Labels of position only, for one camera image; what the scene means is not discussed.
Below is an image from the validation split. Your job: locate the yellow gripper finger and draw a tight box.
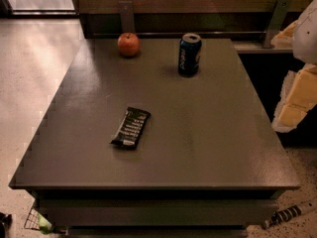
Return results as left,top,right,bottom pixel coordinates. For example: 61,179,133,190
270,21,297,49
272,63,317,133

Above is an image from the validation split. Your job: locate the blue pepsi can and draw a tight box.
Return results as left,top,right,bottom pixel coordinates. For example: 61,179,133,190
178,33,202,76

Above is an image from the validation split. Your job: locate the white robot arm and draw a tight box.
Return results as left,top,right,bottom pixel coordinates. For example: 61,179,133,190
270,0,317,133

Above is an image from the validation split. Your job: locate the striped stick on floor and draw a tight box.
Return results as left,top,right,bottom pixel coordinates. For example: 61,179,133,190
263,198,317,229

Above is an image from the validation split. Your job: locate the dark grey table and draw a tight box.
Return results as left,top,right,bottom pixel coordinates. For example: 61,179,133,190
10,39,300,238

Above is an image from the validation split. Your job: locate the red apple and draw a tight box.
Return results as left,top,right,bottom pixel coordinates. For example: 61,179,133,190
117,33,141,57

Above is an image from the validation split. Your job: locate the black snack bar wrapper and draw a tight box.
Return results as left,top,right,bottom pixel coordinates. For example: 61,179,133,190
111,107,151,150

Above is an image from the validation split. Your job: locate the dark object at floor edge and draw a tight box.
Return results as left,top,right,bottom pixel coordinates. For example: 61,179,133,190
0,212,12,238

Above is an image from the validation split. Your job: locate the right metal bracket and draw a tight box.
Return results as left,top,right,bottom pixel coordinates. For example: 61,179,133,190
262,0,292,49

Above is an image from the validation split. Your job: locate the metal bracket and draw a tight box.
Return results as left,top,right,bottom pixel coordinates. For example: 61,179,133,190
262,0,292,49
119,0,136,33

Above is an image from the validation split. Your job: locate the left metal bracket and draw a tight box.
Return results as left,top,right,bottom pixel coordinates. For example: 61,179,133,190
119,0,136,33

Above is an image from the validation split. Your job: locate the wire basket with green item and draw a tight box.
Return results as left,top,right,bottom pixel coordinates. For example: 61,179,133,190
24,205,54,235

